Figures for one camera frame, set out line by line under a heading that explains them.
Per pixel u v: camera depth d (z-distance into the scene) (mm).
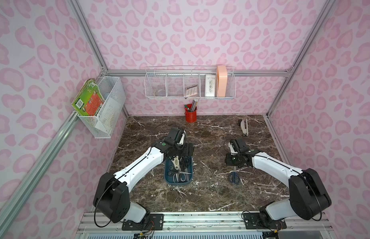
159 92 927
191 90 944
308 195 423
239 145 705
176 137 644
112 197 413
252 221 722
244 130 1072
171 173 882
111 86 812
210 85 926
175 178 859
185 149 732
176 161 921
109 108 852
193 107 1116
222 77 816
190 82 997
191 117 1139
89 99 719
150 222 726
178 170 893
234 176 877
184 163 911
